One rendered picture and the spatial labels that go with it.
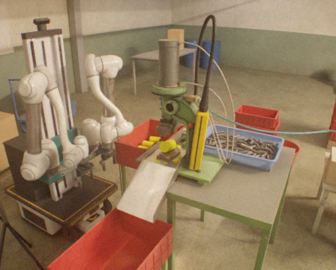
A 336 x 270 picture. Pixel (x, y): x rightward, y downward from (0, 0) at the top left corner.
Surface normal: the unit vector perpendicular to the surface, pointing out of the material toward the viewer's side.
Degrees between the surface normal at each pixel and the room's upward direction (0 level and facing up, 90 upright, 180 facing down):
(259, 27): 90
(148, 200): 30
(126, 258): 0
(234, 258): 0
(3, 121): 90
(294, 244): 0
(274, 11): 90
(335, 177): 90
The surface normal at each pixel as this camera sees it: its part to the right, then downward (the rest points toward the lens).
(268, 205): 0.00, -0.91
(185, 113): -0.48, 0.36
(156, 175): -0.24, -0.61
